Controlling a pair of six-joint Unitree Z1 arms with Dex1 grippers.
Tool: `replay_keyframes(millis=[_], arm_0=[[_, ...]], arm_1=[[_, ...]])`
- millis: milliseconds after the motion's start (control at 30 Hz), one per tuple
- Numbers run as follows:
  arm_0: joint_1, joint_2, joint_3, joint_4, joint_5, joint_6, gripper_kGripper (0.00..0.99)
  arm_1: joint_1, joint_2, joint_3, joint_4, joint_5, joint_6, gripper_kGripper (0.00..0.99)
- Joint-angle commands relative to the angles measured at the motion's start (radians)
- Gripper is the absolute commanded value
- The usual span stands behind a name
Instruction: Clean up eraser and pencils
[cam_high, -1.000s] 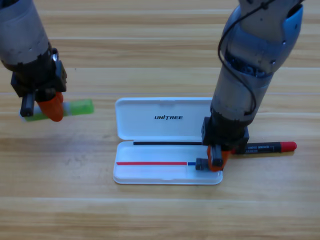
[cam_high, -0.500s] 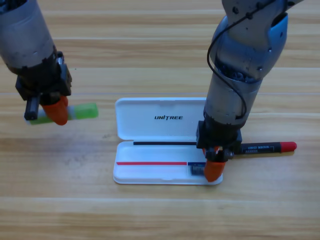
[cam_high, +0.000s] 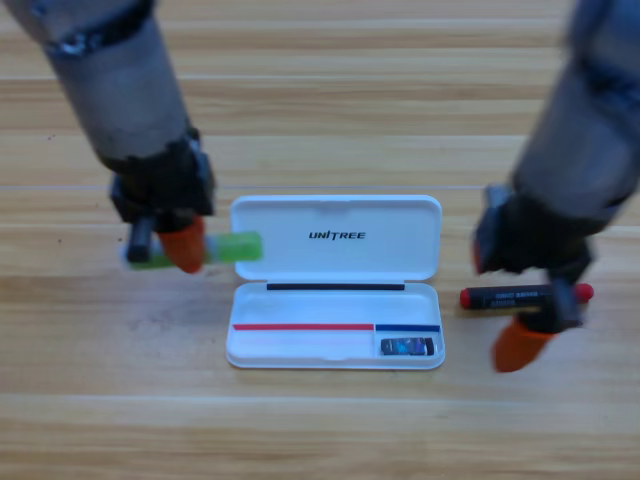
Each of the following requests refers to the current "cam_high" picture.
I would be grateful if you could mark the dark blue eraser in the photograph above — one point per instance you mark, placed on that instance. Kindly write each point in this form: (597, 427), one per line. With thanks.
(406, 346)

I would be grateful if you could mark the black and red marker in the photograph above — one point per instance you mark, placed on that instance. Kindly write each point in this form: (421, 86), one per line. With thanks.
(500, 297)

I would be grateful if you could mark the white Unitree pencil case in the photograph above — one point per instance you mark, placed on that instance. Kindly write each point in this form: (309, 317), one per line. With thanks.
(335, 260)

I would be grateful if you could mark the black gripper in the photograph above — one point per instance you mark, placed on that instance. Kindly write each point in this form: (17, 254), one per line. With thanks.
(165, 190)
(530, 235)

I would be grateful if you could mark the green capped glue stick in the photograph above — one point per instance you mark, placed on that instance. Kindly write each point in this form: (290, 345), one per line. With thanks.
(237, 246)

